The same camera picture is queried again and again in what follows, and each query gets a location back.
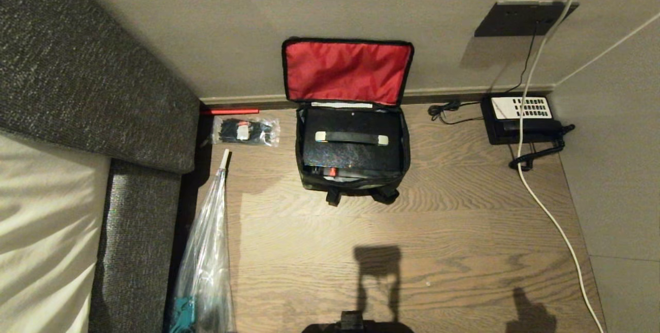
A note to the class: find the red lined bag lid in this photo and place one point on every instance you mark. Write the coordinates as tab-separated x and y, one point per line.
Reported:
344	71

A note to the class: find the red strip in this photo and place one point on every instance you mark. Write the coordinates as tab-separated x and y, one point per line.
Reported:
231	111

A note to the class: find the clear plastic umbrella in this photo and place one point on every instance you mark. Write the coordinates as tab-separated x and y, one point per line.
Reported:
206	261

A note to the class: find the black desk telephone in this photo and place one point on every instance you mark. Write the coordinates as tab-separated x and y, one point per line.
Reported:
518	119

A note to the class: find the grey fabric headboard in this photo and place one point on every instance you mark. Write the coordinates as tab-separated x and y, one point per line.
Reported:
77	65

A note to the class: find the white bed sheet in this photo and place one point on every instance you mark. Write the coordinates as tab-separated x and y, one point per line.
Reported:
44	235

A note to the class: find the grey fabric bed frame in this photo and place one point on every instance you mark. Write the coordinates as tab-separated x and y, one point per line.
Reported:
136	250

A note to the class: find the black wall socket plate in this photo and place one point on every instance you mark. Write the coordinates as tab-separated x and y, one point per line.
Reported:
523	18

